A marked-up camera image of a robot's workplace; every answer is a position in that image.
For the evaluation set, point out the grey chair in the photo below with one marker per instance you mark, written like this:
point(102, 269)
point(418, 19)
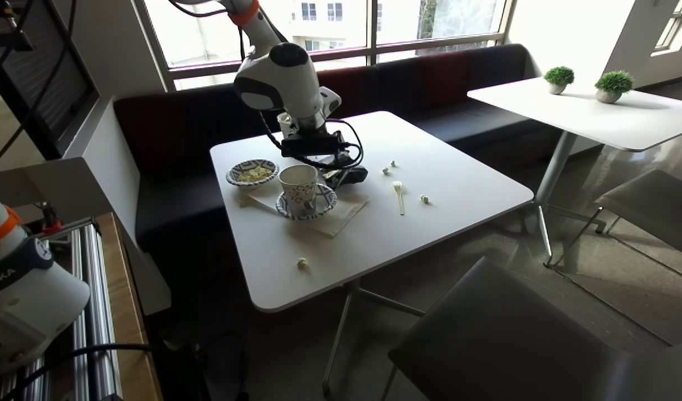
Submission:
point(655, 207)
point(504, 342)

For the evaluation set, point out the black framed panel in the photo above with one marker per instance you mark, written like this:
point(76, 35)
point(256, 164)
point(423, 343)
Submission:
point(36, 80)

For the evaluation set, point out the small window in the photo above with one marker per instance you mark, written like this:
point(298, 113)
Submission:
point(676, 26)

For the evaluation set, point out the patterned saucer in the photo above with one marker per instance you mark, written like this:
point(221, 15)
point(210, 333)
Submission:
point(328, 203)

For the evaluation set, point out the white side table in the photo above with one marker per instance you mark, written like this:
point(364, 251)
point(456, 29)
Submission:
point(616, 119)

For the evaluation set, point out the small black clamp post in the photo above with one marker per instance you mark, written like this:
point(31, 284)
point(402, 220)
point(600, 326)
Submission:
point(51, 220)

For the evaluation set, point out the aluminium profile frame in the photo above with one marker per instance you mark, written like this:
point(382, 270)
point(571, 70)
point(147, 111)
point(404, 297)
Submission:
point(87, 297)

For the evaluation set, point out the patterned coffee cup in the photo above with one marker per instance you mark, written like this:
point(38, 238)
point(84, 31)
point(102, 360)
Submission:
point(299, 185)

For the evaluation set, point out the patterned bowl with food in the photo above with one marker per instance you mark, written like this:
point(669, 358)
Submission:
point(252, 173)

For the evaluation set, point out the white dining table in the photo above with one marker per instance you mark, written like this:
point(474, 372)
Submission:
point(432, 185)

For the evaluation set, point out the large window frame with rail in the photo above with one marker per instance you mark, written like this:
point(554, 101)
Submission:
point(372, 29)

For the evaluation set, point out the wooden board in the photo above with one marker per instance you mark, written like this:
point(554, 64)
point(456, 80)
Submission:
point(126, 312)

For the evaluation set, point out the dark upholstered bench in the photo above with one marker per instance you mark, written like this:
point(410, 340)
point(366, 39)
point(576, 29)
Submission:
point(432, 80)

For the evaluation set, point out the white paper napkin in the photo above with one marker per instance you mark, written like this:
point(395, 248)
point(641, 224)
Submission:
point(343, 215)

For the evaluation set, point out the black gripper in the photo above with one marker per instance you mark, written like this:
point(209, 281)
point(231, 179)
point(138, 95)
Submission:
point(316, 143)

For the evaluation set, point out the white cabinet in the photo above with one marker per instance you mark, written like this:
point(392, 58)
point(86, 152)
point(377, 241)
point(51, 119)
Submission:
point(110, 192)

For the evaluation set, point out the small potted green plant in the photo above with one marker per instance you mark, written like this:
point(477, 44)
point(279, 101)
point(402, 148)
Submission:
point(613, 80)
point(559, 74)

